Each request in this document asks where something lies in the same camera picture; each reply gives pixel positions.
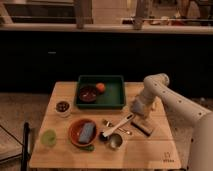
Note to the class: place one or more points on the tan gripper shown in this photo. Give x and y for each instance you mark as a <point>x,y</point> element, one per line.
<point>147,109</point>

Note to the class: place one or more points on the grey towel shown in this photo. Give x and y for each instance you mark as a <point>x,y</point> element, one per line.
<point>137,107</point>

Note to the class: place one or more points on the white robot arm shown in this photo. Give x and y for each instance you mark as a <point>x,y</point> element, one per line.
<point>201,118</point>

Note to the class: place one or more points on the metal cup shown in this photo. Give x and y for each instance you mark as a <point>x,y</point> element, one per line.
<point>115,141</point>

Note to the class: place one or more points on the green plastic cup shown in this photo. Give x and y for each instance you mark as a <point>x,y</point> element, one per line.
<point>48,138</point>

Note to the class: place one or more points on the yellow banana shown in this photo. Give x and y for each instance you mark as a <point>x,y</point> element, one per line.
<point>154,106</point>

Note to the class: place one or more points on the green plastic tray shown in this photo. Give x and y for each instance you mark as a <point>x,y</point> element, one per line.
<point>112,98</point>

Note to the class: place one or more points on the orange fruit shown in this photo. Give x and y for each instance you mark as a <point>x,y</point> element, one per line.
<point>100,87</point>

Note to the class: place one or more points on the dark brown bowl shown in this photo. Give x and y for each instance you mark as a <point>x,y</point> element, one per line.
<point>88,94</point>

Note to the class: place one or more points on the blue-grey sponge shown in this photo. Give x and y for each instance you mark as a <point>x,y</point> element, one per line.
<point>86,133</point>

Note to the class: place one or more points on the green leafy vegetable toy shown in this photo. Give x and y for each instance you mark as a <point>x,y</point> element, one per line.
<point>89,148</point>

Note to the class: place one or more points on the black chair frame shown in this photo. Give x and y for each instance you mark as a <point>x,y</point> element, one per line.
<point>24,155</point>

